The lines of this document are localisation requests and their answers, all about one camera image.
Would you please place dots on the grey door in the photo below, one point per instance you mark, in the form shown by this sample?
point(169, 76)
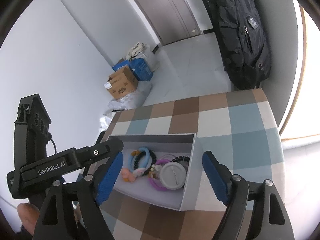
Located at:
point(172, 20)

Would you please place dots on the black backpack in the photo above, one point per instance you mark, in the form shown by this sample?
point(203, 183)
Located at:
point(242, 42)

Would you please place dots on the person's left hand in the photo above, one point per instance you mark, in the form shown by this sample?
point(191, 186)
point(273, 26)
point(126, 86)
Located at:
point(28, 214)

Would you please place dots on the brown cardboard box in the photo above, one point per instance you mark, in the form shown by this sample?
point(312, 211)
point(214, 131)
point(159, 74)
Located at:
point(121, 83)

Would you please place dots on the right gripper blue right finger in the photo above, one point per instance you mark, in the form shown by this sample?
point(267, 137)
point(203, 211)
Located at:
point(219, 177)

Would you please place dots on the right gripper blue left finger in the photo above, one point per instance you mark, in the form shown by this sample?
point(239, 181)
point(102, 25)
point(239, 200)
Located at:
point(105, 177)

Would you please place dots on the white tote bag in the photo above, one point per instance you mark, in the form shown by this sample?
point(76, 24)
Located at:
point(143, 51)

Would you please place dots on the blue cardboard box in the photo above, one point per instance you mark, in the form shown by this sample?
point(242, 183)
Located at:
point(138, 67)

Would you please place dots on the grey open gift box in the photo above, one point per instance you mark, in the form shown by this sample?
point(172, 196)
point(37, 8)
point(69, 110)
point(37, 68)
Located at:
point(145, 155)

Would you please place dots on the white plastic bags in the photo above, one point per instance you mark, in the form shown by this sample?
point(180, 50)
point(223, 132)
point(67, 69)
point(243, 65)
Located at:
point(128, 102)

